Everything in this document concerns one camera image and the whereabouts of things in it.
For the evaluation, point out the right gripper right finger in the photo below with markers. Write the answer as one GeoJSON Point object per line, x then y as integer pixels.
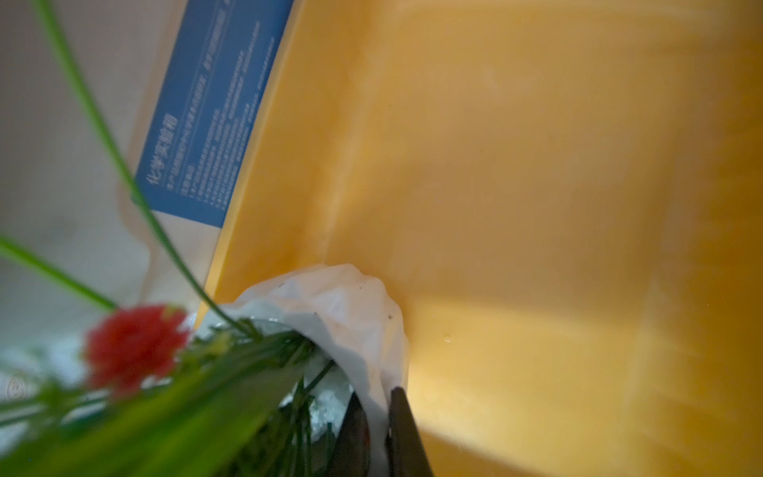
{"type": "Point", "coordinates": [407, 456]}

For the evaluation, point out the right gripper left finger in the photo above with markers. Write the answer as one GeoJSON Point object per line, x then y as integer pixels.
{"type": "Point", "coordinates": [351, 456]}

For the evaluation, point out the potted plant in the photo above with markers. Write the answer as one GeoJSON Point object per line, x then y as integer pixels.
{"type": "Point", "coordinates": [260, 395]}

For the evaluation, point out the blue lid storage box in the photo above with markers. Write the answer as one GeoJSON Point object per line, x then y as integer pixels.
{"type": "Point", "coordinates": [195, 124]}

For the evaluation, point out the yellow plastic tray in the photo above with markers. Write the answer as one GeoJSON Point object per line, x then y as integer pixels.
{"type": "Point", "coordinates": [565, 199]}

